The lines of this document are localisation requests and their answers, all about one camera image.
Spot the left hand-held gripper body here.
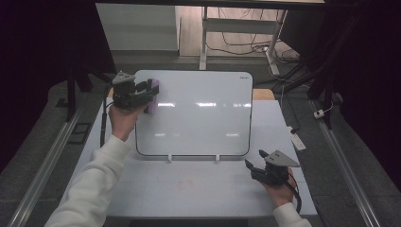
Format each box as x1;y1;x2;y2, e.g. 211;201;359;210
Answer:
111;71;149;112

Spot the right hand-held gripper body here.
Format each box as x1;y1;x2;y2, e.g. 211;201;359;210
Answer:
251;149;301;187

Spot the purple whiteboard eraser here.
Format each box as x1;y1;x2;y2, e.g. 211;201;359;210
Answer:
145;79;161;115

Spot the white whiteboard with black rim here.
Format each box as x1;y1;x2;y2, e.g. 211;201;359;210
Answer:
133;69;254;158

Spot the person's right hand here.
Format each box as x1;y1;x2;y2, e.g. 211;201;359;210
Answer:
260;168;298;209

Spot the person's left hand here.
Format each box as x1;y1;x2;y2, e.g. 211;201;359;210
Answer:
108;103;149;142

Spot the white power strip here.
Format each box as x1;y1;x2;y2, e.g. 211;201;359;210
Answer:
287;126;307;151

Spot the black metal stand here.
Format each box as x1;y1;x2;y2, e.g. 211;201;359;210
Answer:
306;15;363;131
64;62;112;123

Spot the light wooden board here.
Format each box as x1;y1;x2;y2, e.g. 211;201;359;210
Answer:
107;88;276;101

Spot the light grey panel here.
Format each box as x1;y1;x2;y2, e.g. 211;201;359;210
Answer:
96;3;180;51

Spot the dark curtain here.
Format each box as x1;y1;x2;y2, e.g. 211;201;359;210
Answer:
0;0;116;173
324;0;401;190

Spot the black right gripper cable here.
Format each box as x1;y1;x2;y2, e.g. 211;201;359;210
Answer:
283;180;303;215

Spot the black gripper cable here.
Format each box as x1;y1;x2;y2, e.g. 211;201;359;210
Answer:
99;82;115;148
283;180;303;215

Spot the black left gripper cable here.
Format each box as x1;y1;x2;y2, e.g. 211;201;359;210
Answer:
99;82;115;148

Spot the black floor bracket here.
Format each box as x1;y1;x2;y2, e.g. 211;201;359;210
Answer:
67;122;93;146

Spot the aluminium floor rail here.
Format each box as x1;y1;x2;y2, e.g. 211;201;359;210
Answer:
310;99;382;227
8;103;86;227

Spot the thick black floor cable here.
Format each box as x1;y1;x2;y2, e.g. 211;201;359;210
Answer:
253;56;316;96

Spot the white metal desk frame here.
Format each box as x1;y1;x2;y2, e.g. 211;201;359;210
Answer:
199;6;288;77

